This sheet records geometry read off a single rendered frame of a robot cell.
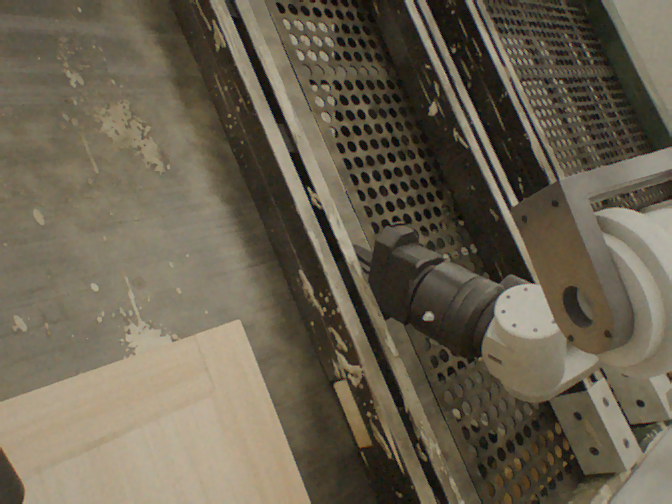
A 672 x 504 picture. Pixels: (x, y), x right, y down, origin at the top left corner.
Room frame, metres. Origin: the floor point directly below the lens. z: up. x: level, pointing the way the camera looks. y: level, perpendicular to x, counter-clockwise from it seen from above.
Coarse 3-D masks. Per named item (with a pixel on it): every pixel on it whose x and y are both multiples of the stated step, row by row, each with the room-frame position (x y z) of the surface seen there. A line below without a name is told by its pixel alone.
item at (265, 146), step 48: (192, 0) 0.80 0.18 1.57; (240, 0) 0.81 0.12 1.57; (192, 48) 0.80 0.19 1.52; (240, 48) 0.76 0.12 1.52; (240, 96) 0.74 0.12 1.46; (240, 144) 0.74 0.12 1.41; (288, 144) 0.73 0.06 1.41; (288, 192) 0.68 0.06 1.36; (288, 240) 0.68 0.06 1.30; (336, 240) 0.68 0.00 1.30; (336, 288) 0.64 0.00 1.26; (336, 336) 0.63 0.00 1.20; (384, 336) 0.64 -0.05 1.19; (384, 384) 0.60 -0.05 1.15; (384, 432) 0.58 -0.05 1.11; (432, 432) 0.60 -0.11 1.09; (384, 480) 0.58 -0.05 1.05; (432, 480) 0.58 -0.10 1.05
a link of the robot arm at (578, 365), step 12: (576, 348) 0.58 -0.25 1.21; (576, 360) 0.57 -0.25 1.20; (588, 360) 0.57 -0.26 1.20; (600, 360) 0.57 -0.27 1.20; (576, 372) 0.56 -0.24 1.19; (588, 372) 0.57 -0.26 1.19; (504, 384) 0.57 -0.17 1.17; (564, 384) 0.55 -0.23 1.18; (516, 396) 0.56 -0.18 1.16; (528, 396) 0.55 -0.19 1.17; (540, 396) 0.55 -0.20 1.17; (552, 396) 0.55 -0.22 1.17
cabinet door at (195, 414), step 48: (192, 336) 0.56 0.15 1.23; (240, 336) 0.59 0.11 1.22; (96, 384) 0.48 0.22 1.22; (144, 384) 0.50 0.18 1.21; (192, 384) 0.53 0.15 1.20; (240, 384) 0.55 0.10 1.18; (0, 432) 0.42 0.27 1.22; (48, 432) 0.44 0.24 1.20; (96, 432) 0.46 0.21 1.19; (144, 432) 0.48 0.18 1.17; (192, 432) 0.50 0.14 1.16; (240, 432) 0.53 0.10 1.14; (48, 480) 0.42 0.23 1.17; (96, 480) 0.44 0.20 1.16; (144, 480) 0.45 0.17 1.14; (192, 480) 0.48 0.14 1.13; (240, 480) 0.50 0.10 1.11; (288, 480) 0.52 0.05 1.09
